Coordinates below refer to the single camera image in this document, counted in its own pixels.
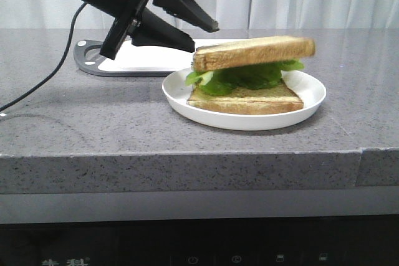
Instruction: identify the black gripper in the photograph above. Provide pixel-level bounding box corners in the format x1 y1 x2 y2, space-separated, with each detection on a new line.
100 0 219 60

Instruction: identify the green lettuce leaf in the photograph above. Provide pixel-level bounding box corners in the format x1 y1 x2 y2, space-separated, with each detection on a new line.
185 60 304 96

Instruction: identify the bread slice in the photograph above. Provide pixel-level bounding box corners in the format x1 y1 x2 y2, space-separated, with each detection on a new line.
186 81 304 115
191 36 315 72

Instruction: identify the white grey cutting board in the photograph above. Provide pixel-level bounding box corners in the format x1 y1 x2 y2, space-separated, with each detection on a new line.
73 38 238 78

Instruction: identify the white round plate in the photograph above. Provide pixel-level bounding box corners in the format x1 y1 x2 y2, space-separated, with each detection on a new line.
162 68 327 131

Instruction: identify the black appliance control panel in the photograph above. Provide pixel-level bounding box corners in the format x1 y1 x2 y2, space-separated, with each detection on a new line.
1 215 398 265

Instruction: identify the black cable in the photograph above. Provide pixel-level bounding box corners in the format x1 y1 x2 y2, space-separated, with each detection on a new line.
0 2 89 118

